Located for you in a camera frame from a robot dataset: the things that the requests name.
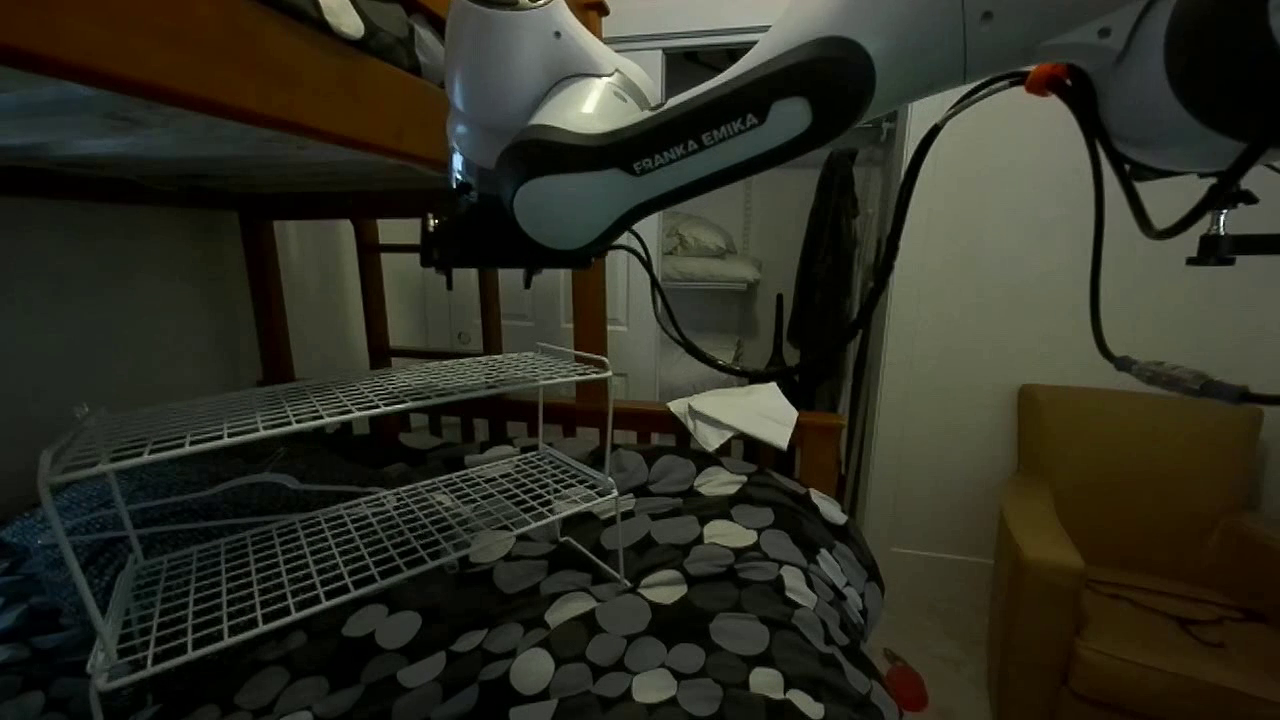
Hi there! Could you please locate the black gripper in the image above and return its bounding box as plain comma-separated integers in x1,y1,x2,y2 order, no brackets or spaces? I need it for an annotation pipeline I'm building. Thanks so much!
419,196,539,292

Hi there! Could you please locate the white wire rack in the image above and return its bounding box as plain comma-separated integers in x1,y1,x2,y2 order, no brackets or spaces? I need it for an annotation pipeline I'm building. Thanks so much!
36,343,633,720

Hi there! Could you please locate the white folded cloth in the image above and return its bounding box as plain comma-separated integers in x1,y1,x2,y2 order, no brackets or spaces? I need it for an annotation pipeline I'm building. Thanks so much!
663,379,806,458

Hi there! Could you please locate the dark hanging clothing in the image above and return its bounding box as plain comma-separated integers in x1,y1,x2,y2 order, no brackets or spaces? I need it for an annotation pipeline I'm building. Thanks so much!
785,144,870,412

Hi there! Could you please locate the black grey dotted duvet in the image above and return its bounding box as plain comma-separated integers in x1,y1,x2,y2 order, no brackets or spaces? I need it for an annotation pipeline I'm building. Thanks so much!
0,422,902,720

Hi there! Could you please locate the blue cloth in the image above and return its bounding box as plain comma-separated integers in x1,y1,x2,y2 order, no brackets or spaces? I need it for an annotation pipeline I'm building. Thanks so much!
0,507,87,592

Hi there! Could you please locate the small red object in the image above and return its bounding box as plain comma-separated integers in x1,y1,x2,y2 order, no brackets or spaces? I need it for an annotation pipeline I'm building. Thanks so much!
878,656,938,720

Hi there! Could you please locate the mustard yellow armchair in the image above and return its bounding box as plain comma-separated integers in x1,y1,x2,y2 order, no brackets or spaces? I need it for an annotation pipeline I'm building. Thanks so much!
984,379,1280,720

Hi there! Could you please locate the white wall shelf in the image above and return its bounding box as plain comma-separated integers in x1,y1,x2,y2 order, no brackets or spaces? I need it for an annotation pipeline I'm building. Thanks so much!
655,214,767,298

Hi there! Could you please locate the wooden bunk bed frame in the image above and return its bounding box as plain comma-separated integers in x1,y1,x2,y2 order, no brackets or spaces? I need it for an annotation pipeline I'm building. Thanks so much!
0,0,854,506

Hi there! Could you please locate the orange cable clip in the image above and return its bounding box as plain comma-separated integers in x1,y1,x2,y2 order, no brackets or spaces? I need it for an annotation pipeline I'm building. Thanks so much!
1022,59,1081,100

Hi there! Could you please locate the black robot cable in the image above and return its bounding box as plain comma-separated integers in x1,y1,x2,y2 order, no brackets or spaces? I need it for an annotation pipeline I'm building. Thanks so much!
609,65,1280,407

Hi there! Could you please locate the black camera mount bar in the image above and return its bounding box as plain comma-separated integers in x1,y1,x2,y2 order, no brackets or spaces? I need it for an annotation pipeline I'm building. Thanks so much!
1183,221,1280,273

